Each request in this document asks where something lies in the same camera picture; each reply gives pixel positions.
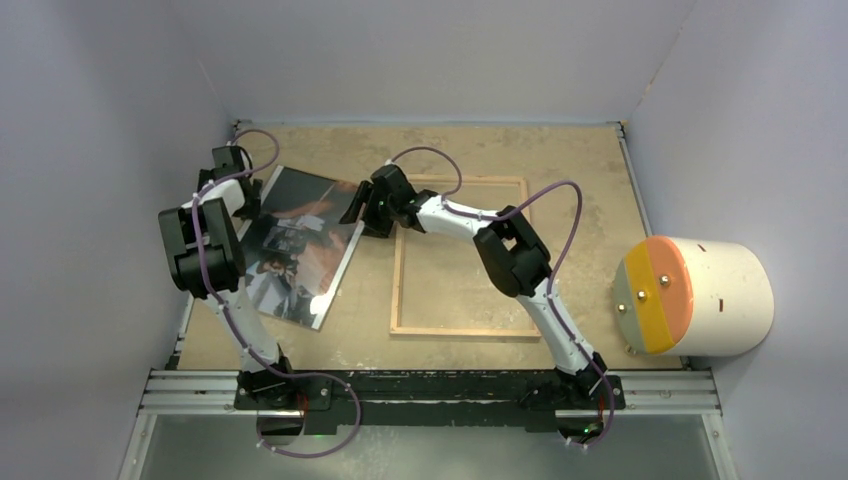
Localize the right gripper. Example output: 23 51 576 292
341 183 397 241

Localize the glossy photo print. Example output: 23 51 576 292
240 167 362 330

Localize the wooden picture frame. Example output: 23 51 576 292
389 176 541 341

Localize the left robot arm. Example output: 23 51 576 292
158 145 298 409

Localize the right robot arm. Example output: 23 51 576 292
340 163 612 407

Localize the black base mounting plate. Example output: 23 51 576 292
233 369 626 436

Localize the white cylinder with orange face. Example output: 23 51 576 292
612 235 775 357

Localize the aluminium rail frame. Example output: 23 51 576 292
119 370 739 479

